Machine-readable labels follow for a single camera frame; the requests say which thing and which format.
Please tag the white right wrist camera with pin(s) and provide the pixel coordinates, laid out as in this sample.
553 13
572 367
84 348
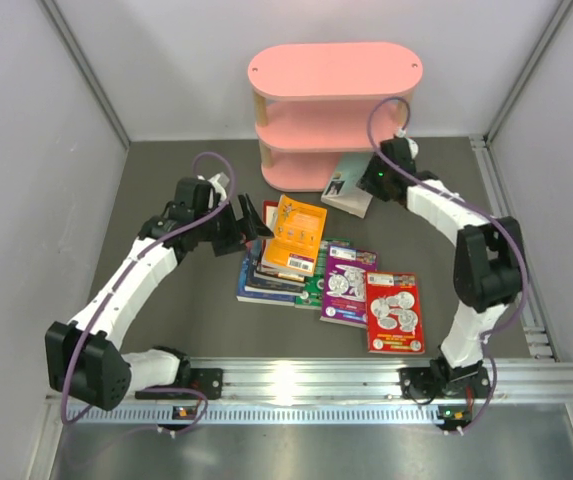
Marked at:
412 144

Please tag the perforated metal cable tray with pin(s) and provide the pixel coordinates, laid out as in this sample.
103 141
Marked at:
222 414

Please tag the green paperback book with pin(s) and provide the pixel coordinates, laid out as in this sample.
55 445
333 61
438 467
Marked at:
312 294

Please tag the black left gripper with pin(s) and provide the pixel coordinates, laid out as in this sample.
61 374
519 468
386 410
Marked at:
231 228

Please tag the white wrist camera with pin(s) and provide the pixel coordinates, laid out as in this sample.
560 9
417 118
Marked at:
412 144
220 182

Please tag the purple cartoon paperback book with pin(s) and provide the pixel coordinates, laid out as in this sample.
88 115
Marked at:
344 292

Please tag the orange yellow paperback book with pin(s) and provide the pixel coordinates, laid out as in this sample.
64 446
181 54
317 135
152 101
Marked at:
300 227

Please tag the dark blue Nineteen Eighty-Four book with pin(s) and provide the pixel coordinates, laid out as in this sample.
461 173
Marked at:
253 283

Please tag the blue bottom book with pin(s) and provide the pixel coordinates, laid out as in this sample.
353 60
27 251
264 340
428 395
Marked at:
246 293

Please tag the dark red cream book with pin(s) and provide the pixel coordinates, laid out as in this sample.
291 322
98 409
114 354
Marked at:
273 258

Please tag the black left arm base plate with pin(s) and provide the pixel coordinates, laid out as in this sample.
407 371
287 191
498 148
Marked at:
208 381

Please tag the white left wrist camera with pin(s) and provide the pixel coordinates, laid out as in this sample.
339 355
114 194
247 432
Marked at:
220 182

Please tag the aluminium mounting rail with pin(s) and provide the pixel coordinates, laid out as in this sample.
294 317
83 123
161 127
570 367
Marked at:
332 381

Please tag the pink three-tier shelf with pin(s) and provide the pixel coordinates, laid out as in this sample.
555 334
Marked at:
314 102

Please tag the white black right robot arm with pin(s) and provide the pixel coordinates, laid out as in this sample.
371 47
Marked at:
489 269

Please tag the light teal paperback book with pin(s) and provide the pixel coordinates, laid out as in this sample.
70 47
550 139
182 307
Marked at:
342 191

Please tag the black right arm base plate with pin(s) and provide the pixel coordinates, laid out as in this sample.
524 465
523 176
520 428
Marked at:
426 384

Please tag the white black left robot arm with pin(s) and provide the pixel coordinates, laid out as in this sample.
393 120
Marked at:
84 360

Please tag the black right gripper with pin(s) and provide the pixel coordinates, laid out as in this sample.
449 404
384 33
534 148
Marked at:
373 181

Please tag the red cartoon paperback book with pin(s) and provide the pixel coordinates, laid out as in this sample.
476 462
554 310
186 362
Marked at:
394 318

